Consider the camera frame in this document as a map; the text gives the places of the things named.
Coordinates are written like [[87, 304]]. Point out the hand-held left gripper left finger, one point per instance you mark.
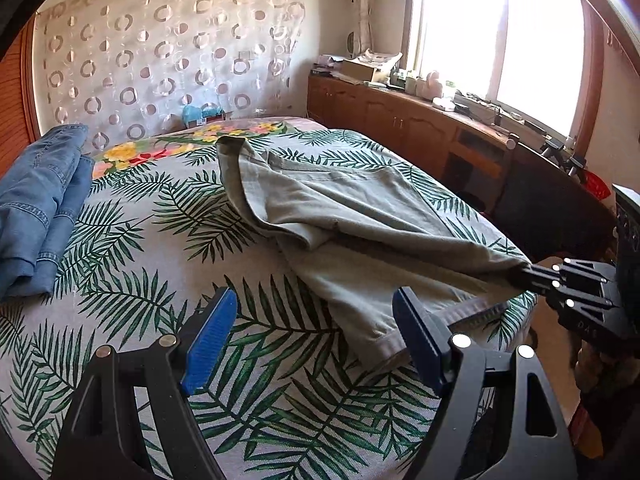
[[210, 340]]

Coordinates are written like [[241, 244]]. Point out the floral window curtain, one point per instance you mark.
[[364, 5]]

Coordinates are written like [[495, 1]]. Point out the dark wooden bed footboard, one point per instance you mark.
[[550, 200]]

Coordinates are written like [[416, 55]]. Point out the grey pants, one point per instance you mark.
[[350, 220]]

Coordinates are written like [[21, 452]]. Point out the folded blue jeans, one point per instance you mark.
[[35, 210]]

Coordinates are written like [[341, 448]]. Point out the newspaper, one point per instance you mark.
[[380, 56]]

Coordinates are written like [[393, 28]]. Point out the sheer curtain with circles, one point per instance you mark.
[[165, 45]]

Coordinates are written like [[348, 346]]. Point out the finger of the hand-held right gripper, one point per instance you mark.
[[547, 271], [560, 294]]

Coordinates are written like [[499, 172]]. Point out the palm leaf print bed sheet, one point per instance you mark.
[[150, 270]]

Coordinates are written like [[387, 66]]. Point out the cardboard box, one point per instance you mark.
[[362, 71]]

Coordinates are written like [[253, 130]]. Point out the black electronic device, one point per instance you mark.
[[475, 107]]

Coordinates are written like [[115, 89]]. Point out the light blue toy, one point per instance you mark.
[[197, 115]]

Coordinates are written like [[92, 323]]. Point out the floral bed sheet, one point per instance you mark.
[[165, 147]]

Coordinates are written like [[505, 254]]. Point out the grey oval object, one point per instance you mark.
[[351, 44]]

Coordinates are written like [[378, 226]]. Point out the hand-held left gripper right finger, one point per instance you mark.
[[420, 341]]

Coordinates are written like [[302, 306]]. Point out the window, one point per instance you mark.
[[465, 30]]

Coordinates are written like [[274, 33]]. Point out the wooden sideboard cabinet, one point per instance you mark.
[[400, 120]]

